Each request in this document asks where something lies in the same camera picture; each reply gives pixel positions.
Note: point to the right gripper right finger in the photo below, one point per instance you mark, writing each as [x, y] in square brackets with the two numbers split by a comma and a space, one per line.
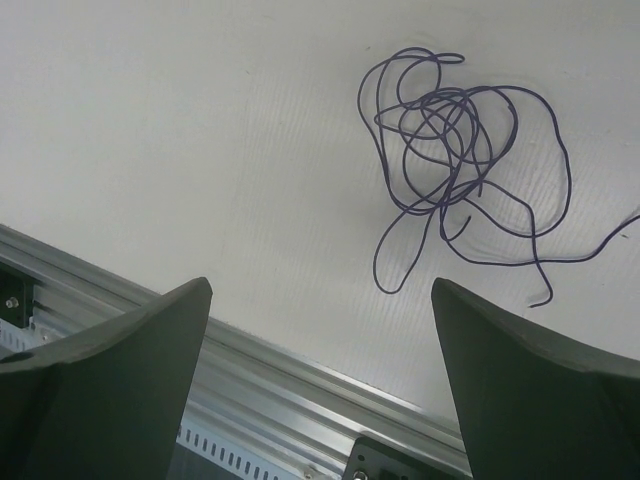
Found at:
[533, 403]

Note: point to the aluminium mounting rail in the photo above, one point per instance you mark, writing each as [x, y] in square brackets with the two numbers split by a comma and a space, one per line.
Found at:
[297, 415]

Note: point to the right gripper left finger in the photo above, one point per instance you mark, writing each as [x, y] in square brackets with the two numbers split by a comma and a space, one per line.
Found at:
[107, 402]

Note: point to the white slotted cable duct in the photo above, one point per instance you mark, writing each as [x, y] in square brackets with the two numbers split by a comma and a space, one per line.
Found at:
[199, 454]

